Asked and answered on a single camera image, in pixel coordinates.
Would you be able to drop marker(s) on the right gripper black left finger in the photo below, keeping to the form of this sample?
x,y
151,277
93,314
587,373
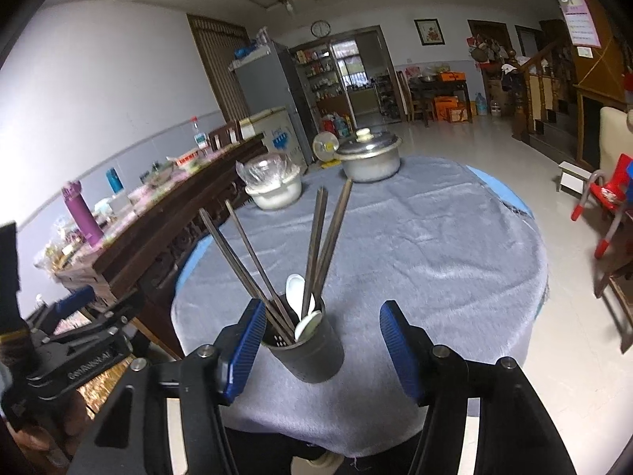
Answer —
x,y
130,434

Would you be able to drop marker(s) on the dark chopstick two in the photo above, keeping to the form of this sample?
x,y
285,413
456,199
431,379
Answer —
x,y
255,259

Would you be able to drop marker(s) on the dark utensil holder cup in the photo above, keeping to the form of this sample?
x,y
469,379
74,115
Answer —
x,y
314,360

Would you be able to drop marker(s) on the dark chopstick three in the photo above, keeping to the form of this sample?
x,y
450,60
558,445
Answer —
x,y
313,248

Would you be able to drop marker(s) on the person's left hand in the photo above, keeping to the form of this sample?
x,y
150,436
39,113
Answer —
x,y
41,447

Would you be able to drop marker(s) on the carved dark wood sideboard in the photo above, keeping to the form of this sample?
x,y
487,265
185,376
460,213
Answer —
x,y
148,255

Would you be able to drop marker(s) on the purple thermos bottle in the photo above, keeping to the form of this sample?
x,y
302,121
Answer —
x,y
81,213

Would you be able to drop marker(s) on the grey table cloth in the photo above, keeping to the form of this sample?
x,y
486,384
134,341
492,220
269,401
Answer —
x,y
464,259

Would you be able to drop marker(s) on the clear plastic bottle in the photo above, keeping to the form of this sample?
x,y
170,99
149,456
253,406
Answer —
x,y
200,138

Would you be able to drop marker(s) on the white ceramic pot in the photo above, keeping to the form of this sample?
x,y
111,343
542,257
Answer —
x,y
270,198

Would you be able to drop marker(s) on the clear plastic bag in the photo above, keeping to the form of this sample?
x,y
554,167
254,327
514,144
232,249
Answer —
x,y
268,171

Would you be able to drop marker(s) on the red plastic stool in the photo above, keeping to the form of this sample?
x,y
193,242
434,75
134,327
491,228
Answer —
x,y
614,196

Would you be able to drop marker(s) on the white chest freezer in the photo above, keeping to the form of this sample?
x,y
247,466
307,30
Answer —
x,y
278,133

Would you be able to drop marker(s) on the aluminium pot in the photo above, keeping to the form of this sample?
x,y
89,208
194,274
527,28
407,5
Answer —
x,y
372,169

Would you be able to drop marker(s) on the small electric fan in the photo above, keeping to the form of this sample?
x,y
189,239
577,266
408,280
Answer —
x,y
324,147

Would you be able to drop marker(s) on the aluminium pot lid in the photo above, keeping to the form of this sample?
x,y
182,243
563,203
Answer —
x,y
367,144

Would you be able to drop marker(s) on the grey refrigerator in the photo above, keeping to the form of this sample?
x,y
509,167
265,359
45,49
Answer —
x,y
269,78

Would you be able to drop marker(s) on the round wall clock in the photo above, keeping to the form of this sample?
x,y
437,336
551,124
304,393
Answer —
x,y
320,29

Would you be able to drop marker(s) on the wall calendar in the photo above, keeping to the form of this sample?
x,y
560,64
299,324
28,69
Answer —
x,y
580,23

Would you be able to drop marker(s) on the framed wall picture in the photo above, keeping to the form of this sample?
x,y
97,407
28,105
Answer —
x,y
429,31

